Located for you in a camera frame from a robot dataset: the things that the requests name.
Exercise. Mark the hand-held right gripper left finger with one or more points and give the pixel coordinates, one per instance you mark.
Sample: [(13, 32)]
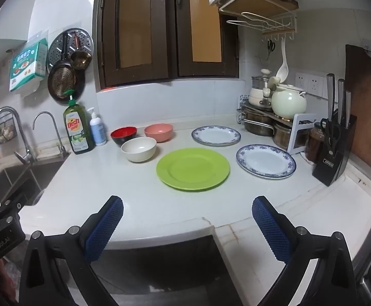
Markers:
[(104, 229)]

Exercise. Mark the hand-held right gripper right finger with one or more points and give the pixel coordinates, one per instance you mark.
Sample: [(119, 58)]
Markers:
[(271, 229)]

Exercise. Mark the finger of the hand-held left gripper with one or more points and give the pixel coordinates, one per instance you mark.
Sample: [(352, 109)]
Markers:
[(19, 194)]

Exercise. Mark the blue floral white plate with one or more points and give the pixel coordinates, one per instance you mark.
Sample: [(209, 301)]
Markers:
[(265, 162), (215, 135)]

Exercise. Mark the red and black bowl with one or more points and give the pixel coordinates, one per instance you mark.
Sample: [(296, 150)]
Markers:
[(123, 134)]

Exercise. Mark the pink bowl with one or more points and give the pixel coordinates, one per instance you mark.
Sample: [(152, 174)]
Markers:
[(159, 132)]

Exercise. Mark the steel sink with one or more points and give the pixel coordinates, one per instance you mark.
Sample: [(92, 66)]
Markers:
[(22, 175)]

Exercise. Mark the tall chrome faucet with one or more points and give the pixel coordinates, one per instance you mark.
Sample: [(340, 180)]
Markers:
[(27, 156)]

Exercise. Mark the small chrome faucet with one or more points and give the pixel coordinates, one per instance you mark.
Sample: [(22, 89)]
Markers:
[(63, 151)]

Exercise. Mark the green dish soap bottle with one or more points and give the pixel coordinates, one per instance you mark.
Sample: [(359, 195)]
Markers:
[(78, 134)]

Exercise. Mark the cream bowl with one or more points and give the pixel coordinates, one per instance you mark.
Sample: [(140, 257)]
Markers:
[(139, 149)]

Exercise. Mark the black knife block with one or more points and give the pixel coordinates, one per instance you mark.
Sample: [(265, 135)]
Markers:
[(332, 165)]

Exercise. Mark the glass jar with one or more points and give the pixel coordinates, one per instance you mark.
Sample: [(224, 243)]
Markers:
[(313, 146)]

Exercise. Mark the small steel pot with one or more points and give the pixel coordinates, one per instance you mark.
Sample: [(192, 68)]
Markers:
[(281, 137)]

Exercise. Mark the white pump bottle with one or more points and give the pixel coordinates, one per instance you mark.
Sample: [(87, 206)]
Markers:
[(97, 132)]

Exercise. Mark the green plate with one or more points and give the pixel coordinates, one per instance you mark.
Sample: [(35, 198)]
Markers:
[(193, 169)]

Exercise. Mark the wide steel pot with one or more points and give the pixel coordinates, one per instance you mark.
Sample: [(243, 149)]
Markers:
[(257, 124)]

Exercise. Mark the white and steel pot rack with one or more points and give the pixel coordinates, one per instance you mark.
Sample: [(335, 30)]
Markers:
[(300, 124)]

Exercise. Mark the black kitchen scissors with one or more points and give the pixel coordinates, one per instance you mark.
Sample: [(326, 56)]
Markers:
[(330, 130)]

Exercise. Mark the round perforated pan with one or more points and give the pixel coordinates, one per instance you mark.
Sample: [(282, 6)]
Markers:
[(62, 81)]

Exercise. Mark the paper towel pack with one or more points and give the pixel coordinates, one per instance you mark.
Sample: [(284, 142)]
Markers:
[(25, 63)]

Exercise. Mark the cream round casserole pot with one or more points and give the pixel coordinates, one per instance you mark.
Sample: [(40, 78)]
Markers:
[(287, 103)]

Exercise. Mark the cream saucepan with steamer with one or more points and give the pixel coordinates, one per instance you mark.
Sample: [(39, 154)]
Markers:
[(256, 97)]

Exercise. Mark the brass ladle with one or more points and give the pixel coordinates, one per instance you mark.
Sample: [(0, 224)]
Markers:
[(80, 59)]

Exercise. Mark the large brown cutting board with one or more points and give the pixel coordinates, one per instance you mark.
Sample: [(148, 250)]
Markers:
[(369, 108)]

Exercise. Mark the white ladle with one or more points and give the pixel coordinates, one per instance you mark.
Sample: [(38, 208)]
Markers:
[(282, 70)]

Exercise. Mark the round steel steamer tray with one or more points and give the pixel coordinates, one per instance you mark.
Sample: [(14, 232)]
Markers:
[(83, 40)]

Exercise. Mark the hanging black scissors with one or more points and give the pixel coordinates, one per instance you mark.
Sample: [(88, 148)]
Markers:
[(271, 46)]

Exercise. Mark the white wall socket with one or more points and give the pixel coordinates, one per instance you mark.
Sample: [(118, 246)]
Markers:
[(302, 81), (317, 86)]

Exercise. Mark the dark wooden window frame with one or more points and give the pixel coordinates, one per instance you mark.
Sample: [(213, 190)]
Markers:
[(172, 38)]

